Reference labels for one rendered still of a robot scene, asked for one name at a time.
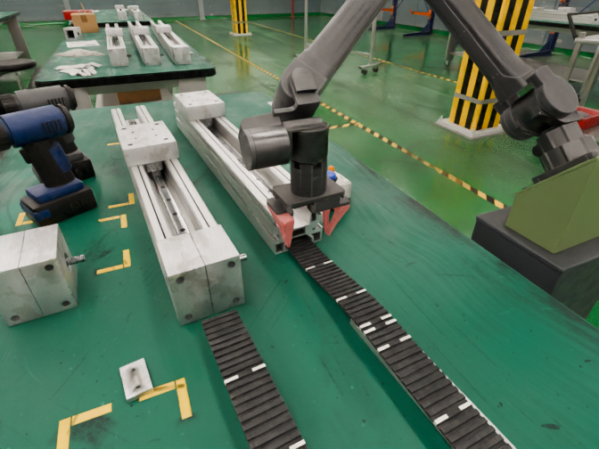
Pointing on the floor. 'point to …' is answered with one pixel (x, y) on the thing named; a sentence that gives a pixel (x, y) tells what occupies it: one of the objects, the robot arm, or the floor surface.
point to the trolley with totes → (589, 126)
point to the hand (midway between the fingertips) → (307, 235)
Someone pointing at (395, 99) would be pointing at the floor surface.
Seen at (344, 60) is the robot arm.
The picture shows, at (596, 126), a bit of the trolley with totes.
